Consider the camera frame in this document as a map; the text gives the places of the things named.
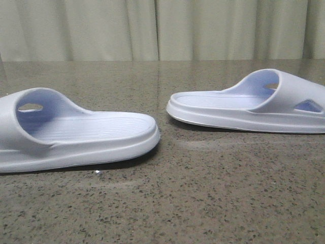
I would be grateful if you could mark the pale green curtain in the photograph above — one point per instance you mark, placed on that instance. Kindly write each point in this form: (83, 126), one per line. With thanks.
(161, 30)

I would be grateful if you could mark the light blue slipper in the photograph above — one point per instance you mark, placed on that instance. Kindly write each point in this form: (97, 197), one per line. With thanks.
(42, 129)
(266, 100)

